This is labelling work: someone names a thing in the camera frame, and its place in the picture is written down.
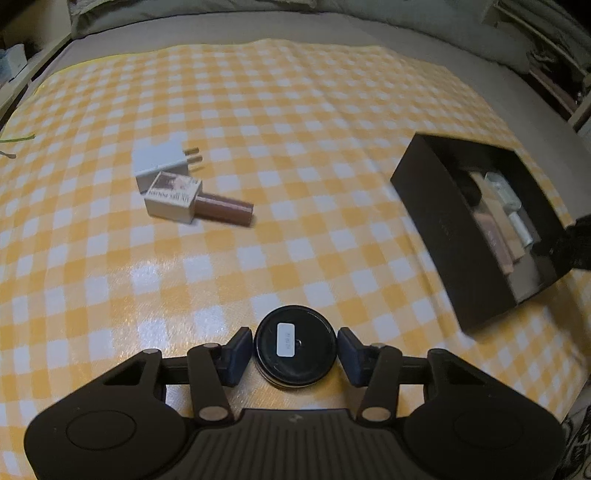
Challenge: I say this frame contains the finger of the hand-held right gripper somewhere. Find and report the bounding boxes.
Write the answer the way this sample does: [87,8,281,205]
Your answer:
[532,219,591,274]

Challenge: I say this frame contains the brown bottle with printed cap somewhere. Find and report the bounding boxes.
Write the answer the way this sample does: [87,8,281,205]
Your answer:
[144,171,256,228]

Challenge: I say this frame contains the grey duvet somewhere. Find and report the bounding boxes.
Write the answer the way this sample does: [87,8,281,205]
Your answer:
[69,0,534,77]

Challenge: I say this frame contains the white storage box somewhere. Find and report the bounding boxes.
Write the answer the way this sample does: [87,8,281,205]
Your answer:
[0,44,27,85]

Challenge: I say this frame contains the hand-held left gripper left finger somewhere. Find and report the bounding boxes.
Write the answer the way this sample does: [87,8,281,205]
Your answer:
[99,327,254,425]

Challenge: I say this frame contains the patterned fabric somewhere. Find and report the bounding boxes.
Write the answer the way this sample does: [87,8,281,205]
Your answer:
[560,405,591,480]

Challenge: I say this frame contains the wooden bed frame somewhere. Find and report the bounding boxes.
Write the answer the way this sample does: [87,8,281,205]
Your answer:
[0,32,72,127]

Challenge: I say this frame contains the white plastic cylinder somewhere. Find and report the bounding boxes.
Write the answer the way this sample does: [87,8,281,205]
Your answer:
[507,211,542,249]

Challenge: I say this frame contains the yellow checkered cloth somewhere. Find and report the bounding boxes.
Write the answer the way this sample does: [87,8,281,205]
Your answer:
[0,39,591,432]

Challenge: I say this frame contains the white plastic housing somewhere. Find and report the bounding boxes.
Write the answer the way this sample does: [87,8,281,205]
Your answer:
[484,172,522,210]

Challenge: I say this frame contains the black round tin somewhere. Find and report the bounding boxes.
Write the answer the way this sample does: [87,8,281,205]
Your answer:
[253,307,337,389]

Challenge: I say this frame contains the wooden shelf rack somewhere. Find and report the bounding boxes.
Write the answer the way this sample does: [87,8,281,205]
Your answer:
[499,0,591,127]

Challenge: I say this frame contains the black storage box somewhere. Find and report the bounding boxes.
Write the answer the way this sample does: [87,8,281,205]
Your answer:
[390,132,579,336]

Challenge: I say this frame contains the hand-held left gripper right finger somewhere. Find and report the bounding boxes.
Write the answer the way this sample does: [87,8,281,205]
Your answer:
[337,327,490,424]

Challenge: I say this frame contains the white power adapter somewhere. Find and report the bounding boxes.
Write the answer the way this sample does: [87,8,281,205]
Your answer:
[133,137,204,193]

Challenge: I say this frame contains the cosmetic items inside box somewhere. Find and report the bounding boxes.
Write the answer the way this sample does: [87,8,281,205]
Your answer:
[468,172,528,278]

